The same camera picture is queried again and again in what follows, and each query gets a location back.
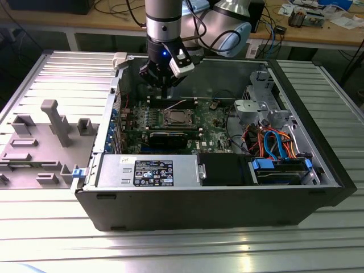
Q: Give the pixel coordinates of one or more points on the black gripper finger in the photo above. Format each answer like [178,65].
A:
[150,75]
[173,81]

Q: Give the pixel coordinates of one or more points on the CPU with silver top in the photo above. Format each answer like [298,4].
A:
[177,117]

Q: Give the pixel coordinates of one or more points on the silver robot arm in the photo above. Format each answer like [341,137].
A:
[163,20]

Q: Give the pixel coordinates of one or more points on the CPU cooler heatsink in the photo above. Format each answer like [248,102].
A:
[297,17]

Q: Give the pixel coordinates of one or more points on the round coin cell battery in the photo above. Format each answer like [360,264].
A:
[212,105]

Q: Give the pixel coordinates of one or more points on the black graphics card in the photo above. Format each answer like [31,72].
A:
[167,141]

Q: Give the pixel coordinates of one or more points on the green motherboard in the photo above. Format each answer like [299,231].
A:
[210,133]

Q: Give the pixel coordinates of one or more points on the silver drive cage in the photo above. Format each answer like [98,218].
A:
[260,85]

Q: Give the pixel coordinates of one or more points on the power supply rating label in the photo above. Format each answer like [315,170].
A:
[153,173]

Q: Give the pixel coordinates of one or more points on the black plastic drive shroud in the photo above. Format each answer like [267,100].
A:
[221,170]

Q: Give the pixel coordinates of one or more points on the silver power supply unit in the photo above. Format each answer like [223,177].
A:
[111,173]

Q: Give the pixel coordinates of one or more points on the black tower box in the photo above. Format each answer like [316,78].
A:
[259,17]

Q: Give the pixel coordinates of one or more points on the black equipment case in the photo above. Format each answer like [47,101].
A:
[48,5]

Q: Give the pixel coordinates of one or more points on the small black box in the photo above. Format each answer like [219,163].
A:
[280,29]

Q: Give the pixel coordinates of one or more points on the blue plastic latch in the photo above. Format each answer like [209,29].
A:
[79,173]

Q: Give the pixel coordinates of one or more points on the hard disk in blue carrier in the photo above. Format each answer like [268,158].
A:
[261,165]

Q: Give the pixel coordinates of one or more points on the black PC case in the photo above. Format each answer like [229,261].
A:
[199,210]

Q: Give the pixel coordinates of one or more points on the grey parts rack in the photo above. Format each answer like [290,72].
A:
[42,159]

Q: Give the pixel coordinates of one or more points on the wooden workbench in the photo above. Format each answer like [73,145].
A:
[312,35]

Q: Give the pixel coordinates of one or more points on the silver metal device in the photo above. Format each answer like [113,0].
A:
[315,20]

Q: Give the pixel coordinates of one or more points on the white paper sheets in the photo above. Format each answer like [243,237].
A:
[342,22]

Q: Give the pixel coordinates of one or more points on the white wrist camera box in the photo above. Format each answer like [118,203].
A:
[183,68]

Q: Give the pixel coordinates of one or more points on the silver metal bracket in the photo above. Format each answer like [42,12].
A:
[247,111]

